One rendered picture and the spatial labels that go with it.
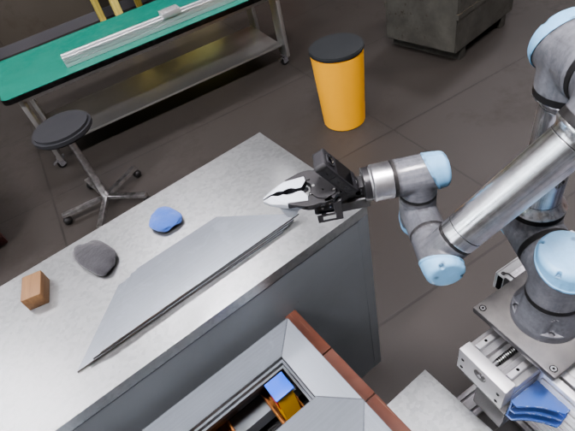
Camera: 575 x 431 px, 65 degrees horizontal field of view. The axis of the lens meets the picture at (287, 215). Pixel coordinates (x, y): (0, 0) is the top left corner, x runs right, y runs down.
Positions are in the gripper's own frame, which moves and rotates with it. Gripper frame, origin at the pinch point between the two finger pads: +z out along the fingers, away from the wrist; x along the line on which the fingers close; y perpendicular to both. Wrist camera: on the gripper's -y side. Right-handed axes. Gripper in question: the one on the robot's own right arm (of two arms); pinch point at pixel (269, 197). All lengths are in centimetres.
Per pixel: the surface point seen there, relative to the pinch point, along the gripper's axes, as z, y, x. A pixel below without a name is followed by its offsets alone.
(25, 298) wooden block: 80, 37, 13
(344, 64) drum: -44, 119, 200
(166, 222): 40, 43, 34
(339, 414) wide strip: -4, 56, -29
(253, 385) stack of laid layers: 19, 59, -17
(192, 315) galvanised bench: 30, 41, -2
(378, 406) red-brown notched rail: -14, 60, -28
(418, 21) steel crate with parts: -121, 156, 286
